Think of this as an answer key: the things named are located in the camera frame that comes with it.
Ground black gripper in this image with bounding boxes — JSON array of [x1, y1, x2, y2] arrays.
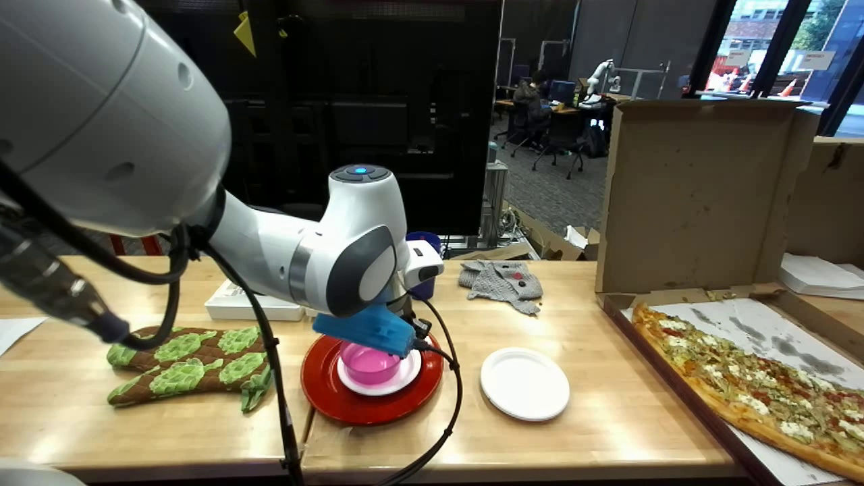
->
[[394, 306, 438, 352]]

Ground white paper plate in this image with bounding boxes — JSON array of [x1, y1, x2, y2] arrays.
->
[[479, 347, 575, 428], [336, 343, 426, 401]]

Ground red plate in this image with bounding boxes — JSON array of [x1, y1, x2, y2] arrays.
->
[[299, 332, 449, 431]]

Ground blue plastic cup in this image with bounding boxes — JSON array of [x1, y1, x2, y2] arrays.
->
[[405, 231, 445, 302]]

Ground grey cloth glove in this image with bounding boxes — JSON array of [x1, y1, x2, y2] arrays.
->
[[456, 260, 546, 320]]

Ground grey metal cylinder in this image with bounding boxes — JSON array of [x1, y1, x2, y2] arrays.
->
[[480, 144, 510, 250]]

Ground white tray with packet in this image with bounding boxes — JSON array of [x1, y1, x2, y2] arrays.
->
[[204, 279, 312, 328]]

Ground large black panel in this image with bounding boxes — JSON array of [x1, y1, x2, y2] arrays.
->
[[133, 0, 503, 240]]

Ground brown green oven mitt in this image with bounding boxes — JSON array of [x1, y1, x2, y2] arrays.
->
[[105, 325, 281, 420]]

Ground red wooden stool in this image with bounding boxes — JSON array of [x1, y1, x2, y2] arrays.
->
[[105, 233, 167, 260]]

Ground open cardboard pizza box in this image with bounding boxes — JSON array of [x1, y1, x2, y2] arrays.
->
[[594, 98, 864, 486]]

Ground yellow triangle sticker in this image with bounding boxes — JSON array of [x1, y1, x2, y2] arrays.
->
[[232, 8, 263, 62]]

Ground rectangular pizza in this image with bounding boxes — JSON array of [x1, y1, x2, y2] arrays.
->
[[633, 302, 864, 486]]

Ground white paper sheet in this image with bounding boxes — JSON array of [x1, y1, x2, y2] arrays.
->
[[0, 316, 46, 359]]

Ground stack of white papers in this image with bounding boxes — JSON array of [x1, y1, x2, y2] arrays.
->
[[779, 255, 864, 302]]

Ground brown cardboard box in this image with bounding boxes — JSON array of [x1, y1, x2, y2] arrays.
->
[[781, 135, 864, 270]]

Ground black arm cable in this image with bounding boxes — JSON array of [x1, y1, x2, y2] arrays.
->
[[0, 161, 468, 486]]

